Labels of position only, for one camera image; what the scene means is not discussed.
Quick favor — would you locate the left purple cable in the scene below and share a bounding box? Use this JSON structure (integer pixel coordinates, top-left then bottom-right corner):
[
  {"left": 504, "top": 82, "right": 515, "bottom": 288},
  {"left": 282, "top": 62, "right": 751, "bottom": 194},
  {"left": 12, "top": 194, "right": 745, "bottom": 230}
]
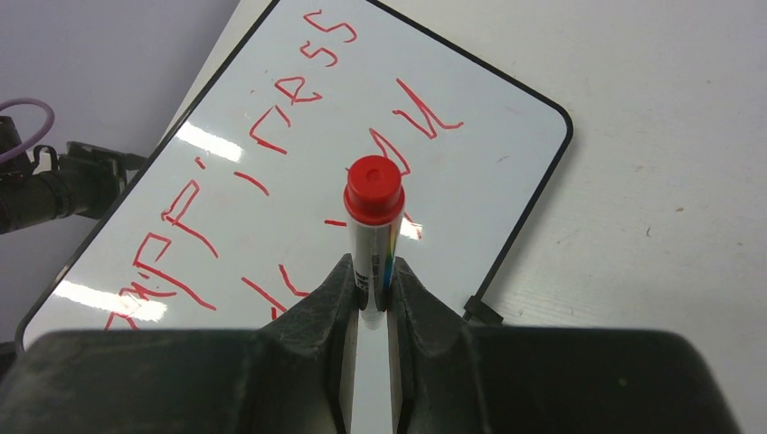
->
[{"left": 0, "top": 98, "right": 56, "bottom": 165}]

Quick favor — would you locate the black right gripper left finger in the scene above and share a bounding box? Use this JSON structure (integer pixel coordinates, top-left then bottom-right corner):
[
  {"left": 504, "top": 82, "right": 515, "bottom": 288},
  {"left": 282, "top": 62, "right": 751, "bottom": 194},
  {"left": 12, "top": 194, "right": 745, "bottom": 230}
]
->
[{"left": 1, "top": 255, "right": 357, "bottom": 433}]

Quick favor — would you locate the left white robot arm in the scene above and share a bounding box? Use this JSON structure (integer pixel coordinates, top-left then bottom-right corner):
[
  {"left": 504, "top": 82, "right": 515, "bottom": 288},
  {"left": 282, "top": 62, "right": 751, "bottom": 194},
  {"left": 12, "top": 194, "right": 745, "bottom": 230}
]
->
[{"left": 1, "top": 141, "right": 147, "bottom": 234}]

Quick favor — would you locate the white marker pen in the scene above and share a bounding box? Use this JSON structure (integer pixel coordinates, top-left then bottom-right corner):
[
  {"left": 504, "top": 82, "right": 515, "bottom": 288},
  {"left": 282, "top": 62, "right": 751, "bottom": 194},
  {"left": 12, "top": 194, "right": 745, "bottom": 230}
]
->
[{"left": 343, "top": 156, "right": 405, "bottom": 330}]

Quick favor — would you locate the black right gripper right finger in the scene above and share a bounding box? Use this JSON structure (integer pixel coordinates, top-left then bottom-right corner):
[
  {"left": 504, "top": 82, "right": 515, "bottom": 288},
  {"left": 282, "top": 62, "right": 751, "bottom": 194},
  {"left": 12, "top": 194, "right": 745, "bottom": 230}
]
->
[{"left": 387, "top": 259, "right": 740, "bottom": 433}]

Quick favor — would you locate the white whiteboard with black frame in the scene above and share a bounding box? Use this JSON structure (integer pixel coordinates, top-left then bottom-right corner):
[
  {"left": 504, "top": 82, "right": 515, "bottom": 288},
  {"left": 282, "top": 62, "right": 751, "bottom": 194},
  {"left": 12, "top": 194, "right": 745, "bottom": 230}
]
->
[{"left": 16, "top": 1, "right": 573, "bottom": 347}]

